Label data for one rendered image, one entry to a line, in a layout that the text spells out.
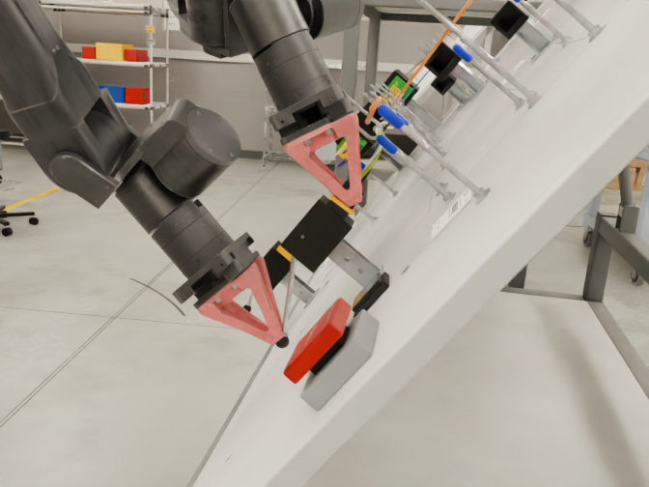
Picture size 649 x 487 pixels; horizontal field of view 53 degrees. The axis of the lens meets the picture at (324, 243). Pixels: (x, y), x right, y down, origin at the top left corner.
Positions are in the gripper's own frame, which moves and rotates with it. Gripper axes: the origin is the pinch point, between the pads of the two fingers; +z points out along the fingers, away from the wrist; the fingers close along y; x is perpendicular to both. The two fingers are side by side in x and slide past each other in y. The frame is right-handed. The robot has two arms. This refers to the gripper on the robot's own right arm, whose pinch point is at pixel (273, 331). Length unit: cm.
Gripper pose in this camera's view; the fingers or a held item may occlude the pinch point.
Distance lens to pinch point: 64.1
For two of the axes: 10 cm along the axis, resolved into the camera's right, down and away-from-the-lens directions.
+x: -7.6, 6.2, 1.9
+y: 0.9, -1.9, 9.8
